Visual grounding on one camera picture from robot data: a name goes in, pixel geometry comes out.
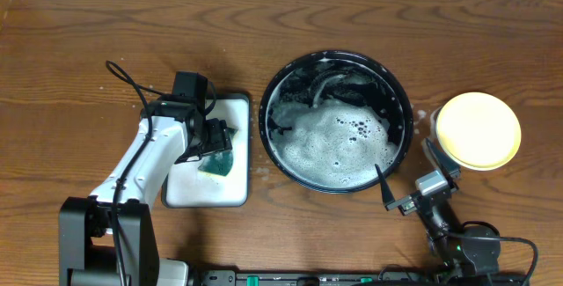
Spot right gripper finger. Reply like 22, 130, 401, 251
424, 138, 461, 180
375, 164, 395, 207

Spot green sponge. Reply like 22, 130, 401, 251
198, 150, 234, 177

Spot yellow plate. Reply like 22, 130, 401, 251
435, 92, 522, 171

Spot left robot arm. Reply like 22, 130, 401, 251
58, 101, 231, 285

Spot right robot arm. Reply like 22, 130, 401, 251
375, 139, 501, 283

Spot white rectangular sponge tray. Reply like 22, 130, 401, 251
161, 93, 251, 209

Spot round black tray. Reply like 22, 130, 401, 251
259, 50, 413, 194

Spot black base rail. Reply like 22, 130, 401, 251
153, 269, 529, 286

